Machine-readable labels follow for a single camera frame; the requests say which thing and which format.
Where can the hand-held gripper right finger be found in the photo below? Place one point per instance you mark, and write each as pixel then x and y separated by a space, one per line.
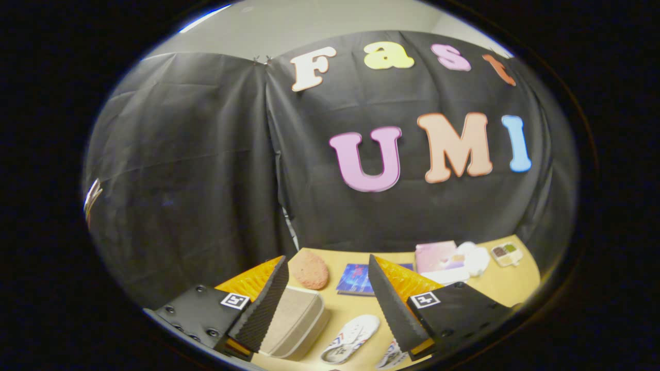
pixel 392 304

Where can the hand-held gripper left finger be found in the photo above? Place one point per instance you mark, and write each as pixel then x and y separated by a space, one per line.
pixel 260 309

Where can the beige fabric storage box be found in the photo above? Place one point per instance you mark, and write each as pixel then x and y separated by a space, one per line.
pixel 296 322

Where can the white canvas shoe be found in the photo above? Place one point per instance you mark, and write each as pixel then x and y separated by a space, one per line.
pixel 391 356
pixel 353 335

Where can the blue cover book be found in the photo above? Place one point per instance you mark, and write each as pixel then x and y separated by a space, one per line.
pixel 355 279

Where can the orange porous sponge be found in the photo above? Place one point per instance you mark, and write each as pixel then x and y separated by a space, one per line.
pixel 309 269

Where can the pink cover book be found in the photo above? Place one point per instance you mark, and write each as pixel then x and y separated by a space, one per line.
pixel 435 255

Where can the white soft cloth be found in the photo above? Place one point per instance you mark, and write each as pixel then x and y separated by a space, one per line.
pixel 475 258

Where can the small compartment snack tray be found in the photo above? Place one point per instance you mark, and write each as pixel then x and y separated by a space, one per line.
pixel 506 254

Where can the black backdrop cloth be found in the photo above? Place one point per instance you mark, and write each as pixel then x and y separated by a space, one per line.
pixel 206 154

